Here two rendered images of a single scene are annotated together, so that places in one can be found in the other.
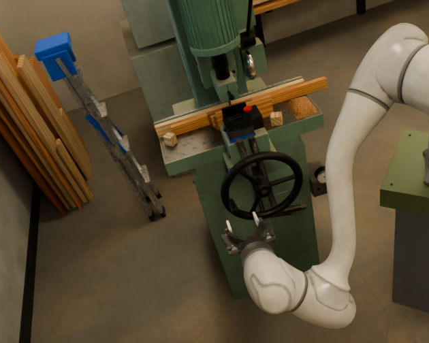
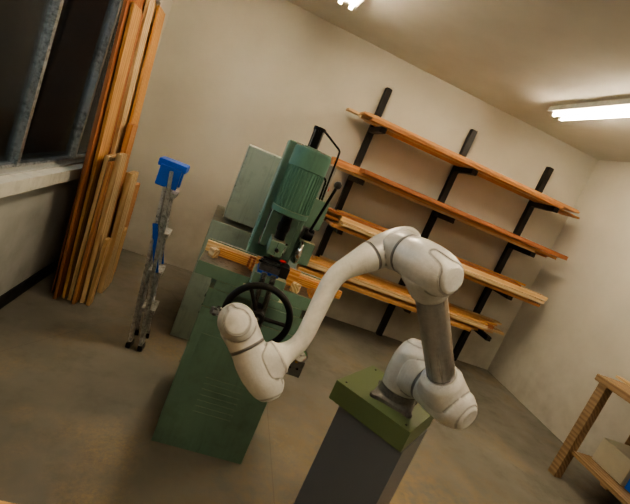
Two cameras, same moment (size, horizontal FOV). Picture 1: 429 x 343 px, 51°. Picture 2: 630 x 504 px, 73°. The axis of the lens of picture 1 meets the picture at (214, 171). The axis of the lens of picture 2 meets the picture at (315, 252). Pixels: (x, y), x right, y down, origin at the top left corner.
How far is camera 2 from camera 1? 64 cm
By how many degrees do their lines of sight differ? 30
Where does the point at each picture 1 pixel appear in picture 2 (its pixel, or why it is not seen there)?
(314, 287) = (265, 347)
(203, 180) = (214, 294)
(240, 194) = not seen: hidden behind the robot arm
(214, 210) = (202, 328)
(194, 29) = (284, 190)
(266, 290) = (236, 311)
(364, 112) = (366, 254)
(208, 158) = (231, 279)
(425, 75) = (412, 243)
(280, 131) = (292, 297)
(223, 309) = (135, 441)
